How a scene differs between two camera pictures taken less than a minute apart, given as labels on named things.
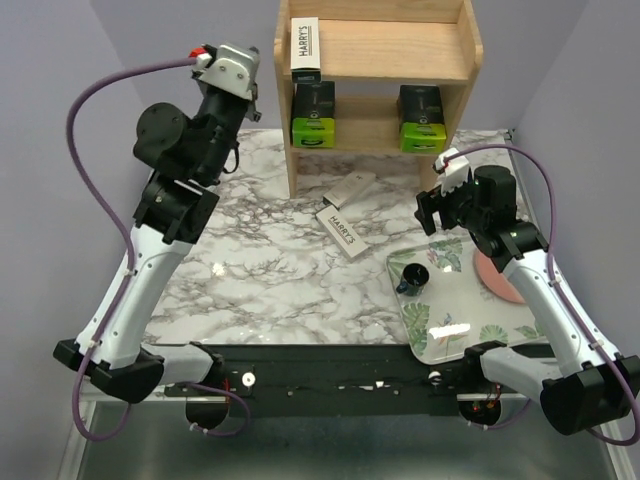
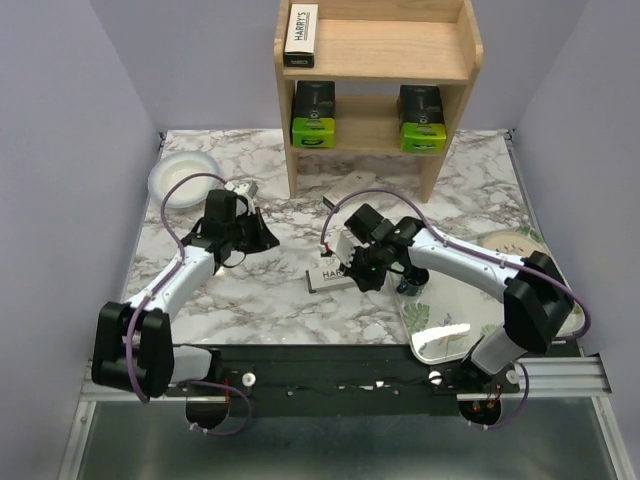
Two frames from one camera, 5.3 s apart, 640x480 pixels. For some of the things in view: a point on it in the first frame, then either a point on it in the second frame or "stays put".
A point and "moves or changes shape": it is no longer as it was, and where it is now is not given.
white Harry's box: (341, 230) → (326, 277)
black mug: (414, 278) stays put
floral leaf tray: (456, 310) stays put
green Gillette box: (313, 114) stays put
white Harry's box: (305, 60) moves or changes shape
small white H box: (349, 188) stays put
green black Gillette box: (421, 119) stays put
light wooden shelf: (371, 47) stays put
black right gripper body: (457, 207) → (368, 267)
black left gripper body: (220, 113) → (244, 233)
